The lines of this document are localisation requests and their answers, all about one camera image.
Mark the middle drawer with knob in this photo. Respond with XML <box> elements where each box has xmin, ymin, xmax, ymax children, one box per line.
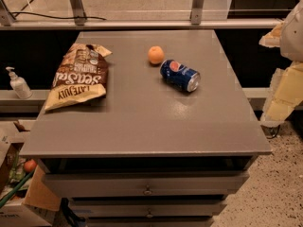
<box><xmin>69</xmin><ymin>200</ymin><xmax>226</xmax><ymax>218</ymax></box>

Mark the top drawer with knob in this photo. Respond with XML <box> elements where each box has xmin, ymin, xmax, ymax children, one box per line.
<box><xmin>43</xmin><ymin>171</ymin><xmax>249</xmax><ymax>198</ymax></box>

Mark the orange fruit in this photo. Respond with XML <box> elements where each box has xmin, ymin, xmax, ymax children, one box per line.
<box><xmin>148</xmin><ymin>46</ymin><xmax>165</xmax><ymax>64</ymax></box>

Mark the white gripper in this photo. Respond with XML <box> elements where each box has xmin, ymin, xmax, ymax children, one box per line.
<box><xmin>258</xmin><ymin>0</ymin><xmax>303</xmax><ymax>128</ymax></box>

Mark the white pump bottle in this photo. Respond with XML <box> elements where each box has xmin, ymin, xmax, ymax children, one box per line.
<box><xmin>6</xmin><ymin>66</ymin><xmax>32</xmax><ymax>99</ymax></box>

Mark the cardboard box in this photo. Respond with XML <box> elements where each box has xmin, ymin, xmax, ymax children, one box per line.
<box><xmin>0</xmin><ymin>121</ymin><xmax>61</xmax><ymax>227</ymax></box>

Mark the drawer with knob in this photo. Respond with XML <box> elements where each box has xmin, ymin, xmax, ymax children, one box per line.
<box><xmin>69</xmin><ymin>200</ymin><xmax>226</xmax><ymax>218</ymax></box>
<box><xmin>43</xmin><ymin>171</ymin><xmax>249</xmax><ymax>198</ymax></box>

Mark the blue pepsi can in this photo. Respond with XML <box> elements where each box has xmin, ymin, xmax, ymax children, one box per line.
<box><xmin>160</xmin><ymin>60</ymin><xmax>201</xmax><ymax>93</ymax></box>

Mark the green stick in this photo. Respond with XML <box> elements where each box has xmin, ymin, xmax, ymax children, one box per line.
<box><xmin>0</xmin><ymin>170</ymin><xmax>34</xmax><ymax>208</ymax></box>

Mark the small red fruit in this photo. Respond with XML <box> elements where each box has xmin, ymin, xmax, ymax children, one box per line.
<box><xmin>24</xmin><ymin>159</ymin><xmax>37</xmax><ymax>173</ymax></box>

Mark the metal window frame rail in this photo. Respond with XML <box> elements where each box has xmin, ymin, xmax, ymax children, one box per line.
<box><xmin>0</xmin><ymin>0</ymin><xmax>303</xmax><ymax>30</ymax></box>

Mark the grey drawer cabinet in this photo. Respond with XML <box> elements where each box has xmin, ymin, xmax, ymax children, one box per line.
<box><xmin>22</xmin><ymin>30</ymin><xmax>270</xmax><ymax>227</ymax></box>

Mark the black cable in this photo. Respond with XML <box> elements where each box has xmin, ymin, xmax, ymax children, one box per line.
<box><xmin>9</xmin><ymin>10</ymin><xmax>108</xmax><ymax>22</ymax></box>

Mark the brown chip bag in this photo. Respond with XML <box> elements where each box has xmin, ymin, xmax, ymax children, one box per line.
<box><xmin>45</xmin><ymin>43</ymin><xmax>112</xmax><ymax>111</ymax></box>

